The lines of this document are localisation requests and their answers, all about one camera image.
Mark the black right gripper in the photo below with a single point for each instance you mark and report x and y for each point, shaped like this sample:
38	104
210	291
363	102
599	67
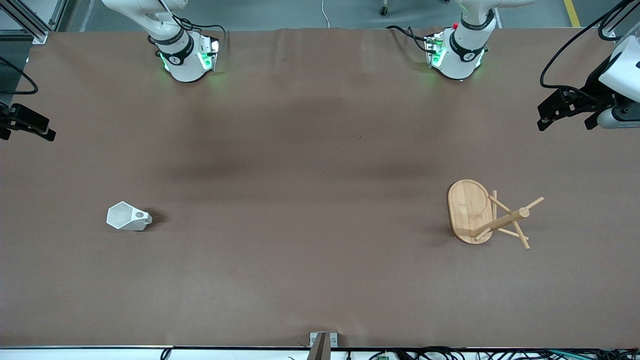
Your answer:
20	120

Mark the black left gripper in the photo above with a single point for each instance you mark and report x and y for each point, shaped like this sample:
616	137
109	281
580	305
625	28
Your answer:
593	84

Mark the white faceted cup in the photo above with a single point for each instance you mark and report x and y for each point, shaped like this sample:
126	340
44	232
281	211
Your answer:
125	217

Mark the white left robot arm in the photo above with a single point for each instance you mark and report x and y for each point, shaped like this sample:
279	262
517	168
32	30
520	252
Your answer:
462	55

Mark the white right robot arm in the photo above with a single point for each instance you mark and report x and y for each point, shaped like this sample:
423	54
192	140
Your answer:
175	50

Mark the wooden cup rack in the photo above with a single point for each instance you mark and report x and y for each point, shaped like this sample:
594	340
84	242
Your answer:
467	210

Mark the black caster wheel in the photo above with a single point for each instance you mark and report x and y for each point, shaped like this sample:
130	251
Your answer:
384	10

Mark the brown table cover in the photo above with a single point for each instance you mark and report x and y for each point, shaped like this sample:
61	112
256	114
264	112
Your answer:
320	250

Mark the aluminium frame profile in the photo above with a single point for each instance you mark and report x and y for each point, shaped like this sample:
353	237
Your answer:
30	25

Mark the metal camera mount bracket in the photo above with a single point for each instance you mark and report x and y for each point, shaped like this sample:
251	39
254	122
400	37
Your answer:
322	345

